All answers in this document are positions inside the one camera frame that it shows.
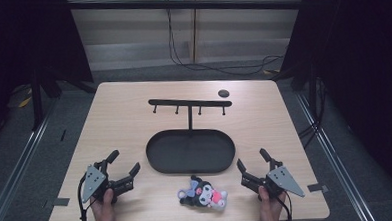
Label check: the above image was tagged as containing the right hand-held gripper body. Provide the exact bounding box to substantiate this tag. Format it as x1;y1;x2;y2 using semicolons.
239;157;306;202

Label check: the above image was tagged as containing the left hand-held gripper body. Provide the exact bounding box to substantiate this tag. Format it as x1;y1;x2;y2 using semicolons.
79;157;137;206

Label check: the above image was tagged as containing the black and pink plush toy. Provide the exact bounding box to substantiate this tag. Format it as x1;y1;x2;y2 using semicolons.
176;173;229;214

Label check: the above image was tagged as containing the black hook rack with tray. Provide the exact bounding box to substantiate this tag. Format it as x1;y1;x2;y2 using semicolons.
142;95;238;178

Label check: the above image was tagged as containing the person's right hand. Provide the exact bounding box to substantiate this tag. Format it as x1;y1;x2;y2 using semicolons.
255;184;289;221

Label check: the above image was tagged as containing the person's left hand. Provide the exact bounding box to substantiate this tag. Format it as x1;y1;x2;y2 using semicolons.
88;188;119;221

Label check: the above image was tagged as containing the grey tape piece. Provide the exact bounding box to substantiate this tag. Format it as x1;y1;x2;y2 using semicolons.
306;182;330;194
52;196;71;208

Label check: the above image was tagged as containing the black metal stand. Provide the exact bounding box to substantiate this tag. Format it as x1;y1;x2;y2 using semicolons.
28;66;47;133
306;59;321;127

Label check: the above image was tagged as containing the yellow flat piece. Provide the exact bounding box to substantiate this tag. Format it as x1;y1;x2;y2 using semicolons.
16;95;34;109

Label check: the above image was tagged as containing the black curtain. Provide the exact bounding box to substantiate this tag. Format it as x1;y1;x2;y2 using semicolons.
0;0;97;148
268;0;392;206

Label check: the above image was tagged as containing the black horizontal bar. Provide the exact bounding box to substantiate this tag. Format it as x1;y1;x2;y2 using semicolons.
66;0;304;21

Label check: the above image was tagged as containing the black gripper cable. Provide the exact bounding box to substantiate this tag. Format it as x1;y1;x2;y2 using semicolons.
276;189;294;221
76;172;92;221

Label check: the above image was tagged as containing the black cable bundle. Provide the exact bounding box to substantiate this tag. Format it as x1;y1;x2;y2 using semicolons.
295;77;331;151

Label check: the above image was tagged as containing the metal floor rail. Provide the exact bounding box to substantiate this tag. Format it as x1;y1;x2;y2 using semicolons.
0;105;58;221
294;88;378;221

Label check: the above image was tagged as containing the black power cable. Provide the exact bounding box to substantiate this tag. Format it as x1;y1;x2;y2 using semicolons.
165;0;287;81

